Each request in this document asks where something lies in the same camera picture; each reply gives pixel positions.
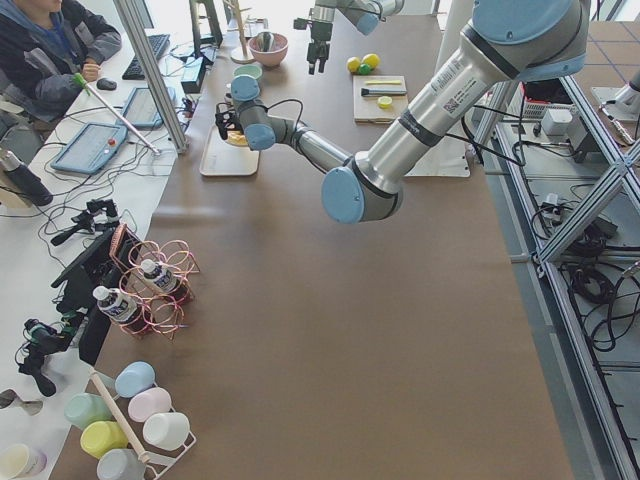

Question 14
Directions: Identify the yellow lemon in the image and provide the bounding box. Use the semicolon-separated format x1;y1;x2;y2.
346;57;362;74
362;53;380;70

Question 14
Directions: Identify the blue teach pendant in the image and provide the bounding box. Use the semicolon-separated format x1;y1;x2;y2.
50;122;127;175
121;87;163;130

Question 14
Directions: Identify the mint green cup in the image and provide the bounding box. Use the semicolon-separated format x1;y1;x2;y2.
64;393;113;430

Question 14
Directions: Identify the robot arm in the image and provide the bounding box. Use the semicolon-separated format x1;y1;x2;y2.
294;0;405;75
231;1;590;224

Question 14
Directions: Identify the yellow lemon upper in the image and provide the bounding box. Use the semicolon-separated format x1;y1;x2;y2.
362;53;380;70

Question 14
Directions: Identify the pink ice bowl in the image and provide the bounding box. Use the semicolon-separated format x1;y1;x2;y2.
248;32;289;68

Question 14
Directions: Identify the green bowl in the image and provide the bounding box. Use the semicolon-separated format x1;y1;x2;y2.
233;64;263;81

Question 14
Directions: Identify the yellow cup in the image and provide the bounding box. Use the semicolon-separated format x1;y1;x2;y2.
80;421;129;459

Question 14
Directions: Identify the dark drink bottle in rack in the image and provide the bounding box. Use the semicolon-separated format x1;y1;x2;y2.
92;286;148;335

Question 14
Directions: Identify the white round plate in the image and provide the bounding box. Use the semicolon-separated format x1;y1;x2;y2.
221;130;248;147

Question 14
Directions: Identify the light pink cup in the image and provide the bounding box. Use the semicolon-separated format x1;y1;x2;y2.
128;387;172;423

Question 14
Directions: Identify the lemon half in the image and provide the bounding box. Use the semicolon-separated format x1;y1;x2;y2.
377;96;393;109

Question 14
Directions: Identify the wooden rack handle rod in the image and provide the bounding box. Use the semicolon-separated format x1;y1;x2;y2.
89;368;151;464

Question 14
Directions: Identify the black keyboard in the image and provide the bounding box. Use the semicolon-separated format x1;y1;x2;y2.
121;33;172;82

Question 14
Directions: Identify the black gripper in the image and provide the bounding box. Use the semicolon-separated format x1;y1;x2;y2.
307;20;332;75

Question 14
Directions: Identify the wooden mug tree stand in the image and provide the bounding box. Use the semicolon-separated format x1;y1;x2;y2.
224;0;255;65

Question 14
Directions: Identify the blue teach pendant near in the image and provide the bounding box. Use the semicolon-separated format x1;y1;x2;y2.
50;122;127;175

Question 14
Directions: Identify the light blue cup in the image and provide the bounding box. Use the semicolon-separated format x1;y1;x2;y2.
115;361;156;398

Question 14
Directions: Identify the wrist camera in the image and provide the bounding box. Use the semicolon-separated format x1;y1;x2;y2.
215;102;244;140
293;17;312;30

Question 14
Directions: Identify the aluminium frame post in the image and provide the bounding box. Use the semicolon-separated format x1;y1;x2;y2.
114;0;188;154

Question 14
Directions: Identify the metal ice scoop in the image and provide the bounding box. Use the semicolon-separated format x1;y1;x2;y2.
255;31;275;52

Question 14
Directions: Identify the copper wire bottle rack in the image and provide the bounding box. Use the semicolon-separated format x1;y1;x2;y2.
109;225;200;340

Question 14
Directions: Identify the blue teach pendant far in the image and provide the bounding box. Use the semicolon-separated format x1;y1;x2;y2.
121;87;163;130

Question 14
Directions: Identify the dark tea bottle on tray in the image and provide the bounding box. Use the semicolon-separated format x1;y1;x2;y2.
224;83;234;108

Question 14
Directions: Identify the black thermos bottle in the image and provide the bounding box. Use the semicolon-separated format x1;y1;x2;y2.
1;149;53;206

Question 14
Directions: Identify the yellow plastic knife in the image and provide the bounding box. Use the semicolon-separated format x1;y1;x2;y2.
365;79;403;86

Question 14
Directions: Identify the braided glazed donut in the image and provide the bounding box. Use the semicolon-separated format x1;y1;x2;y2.
227;131;248;147

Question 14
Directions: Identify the yellow lemon lower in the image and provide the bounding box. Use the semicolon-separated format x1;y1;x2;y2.
346;57;362;74

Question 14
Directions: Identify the white cup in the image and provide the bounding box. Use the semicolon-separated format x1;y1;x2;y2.
143;412;190;451

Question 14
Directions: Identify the cream rabbit tray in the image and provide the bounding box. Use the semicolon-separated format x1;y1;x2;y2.
199;127;260;177

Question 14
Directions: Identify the grey cup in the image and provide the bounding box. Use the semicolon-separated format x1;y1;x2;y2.
96;449;146;480

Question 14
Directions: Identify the seated person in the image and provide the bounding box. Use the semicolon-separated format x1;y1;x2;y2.
1;1;122;123

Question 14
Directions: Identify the bamboo cutting board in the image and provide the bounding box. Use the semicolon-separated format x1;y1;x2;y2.
352;75;408;123

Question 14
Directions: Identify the white wire cup rack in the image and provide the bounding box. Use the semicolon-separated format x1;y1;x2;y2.
89;372;197;480

